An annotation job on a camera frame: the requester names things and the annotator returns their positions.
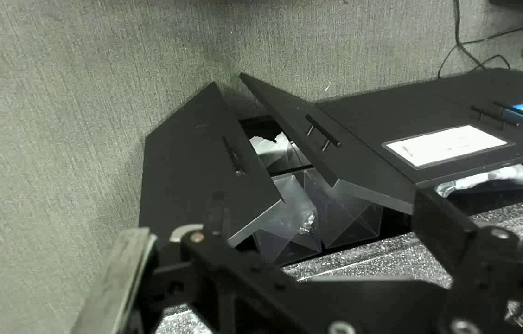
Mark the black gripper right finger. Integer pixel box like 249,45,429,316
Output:
412,190,523,334

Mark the black drawer with white label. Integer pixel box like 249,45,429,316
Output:
322,69,523,184

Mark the black cabinet door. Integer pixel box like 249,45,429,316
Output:
140,84,283,247
240,73,416,214

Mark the clear trash bag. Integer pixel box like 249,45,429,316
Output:
251,132,385,262

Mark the black cabinet door right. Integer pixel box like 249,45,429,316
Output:
240,73,416,214

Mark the black cabinet door left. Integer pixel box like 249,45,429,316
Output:
140,84,283,247

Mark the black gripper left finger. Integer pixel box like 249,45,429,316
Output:
127,192,314,334

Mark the black power cable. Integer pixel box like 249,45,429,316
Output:
437,0,523,82

